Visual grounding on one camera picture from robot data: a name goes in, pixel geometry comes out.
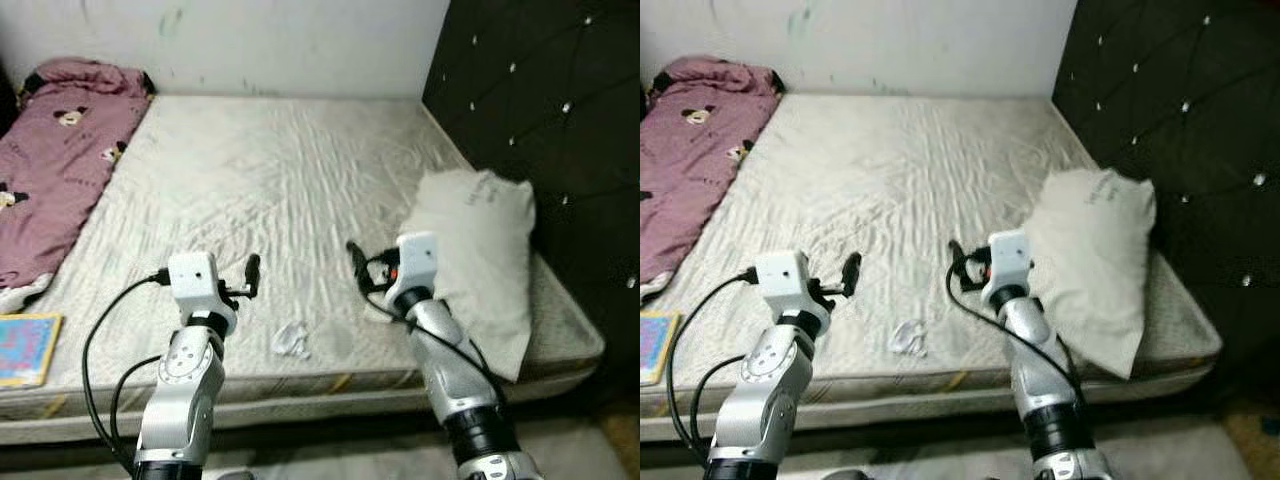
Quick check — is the white tissue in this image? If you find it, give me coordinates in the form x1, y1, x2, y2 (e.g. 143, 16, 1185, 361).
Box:
270, 320, 311, 361
890, 318, 931, 359

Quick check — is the colourful children's book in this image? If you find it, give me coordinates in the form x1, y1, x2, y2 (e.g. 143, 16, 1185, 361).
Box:
640, 310, 683, 387
0, 313, 63, 389

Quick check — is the white pillow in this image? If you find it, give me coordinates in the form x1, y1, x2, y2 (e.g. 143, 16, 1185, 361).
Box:
398, 168, 537, 383
1022, 167, 1159, 381

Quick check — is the white quilted mattress pad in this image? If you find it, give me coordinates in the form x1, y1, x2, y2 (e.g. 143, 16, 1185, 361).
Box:
0, 93, 607, 421
640, 93, 1223, 401

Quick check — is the grey mattress with yellow stripes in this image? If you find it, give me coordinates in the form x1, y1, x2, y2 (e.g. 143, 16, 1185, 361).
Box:
640, 340, 1223, 446
0, 340, 607, 447

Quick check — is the pink cartoon print blanket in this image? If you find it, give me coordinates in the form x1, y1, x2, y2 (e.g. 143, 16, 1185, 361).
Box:
640, 55, 786, 301
0, 57, 156, 311

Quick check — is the black tufted headboard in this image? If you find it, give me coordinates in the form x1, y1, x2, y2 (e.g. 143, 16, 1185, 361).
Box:
1052, 0, 1280, 331
422, 0, 641, 331

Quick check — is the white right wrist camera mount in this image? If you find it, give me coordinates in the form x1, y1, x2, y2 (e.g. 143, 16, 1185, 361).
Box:
985, 229, 1033, 306
385, 232, 441, 307

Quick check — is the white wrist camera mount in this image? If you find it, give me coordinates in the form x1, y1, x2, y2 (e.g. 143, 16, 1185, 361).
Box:
167, 251, 239, 336
985, 229, 1033, 306
385, 232, 441, 307
754, 250, 831, 336

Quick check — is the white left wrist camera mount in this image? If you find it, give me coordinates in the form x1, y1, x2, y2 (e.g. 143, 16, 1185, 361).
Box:
167, 251, 239, 336
754, 250, 831, 336

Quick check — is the long black left arm cable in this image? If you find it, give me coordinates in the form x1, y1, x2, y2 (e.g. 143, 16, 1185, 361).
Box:
82, 270, 173, 473
665, 266, 761, 466

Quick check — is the short black left arm cable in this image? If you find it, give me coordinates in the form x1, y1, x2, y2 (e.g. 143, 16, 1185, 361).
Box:
690, 354, 749, 461
110, 354, 164, 466

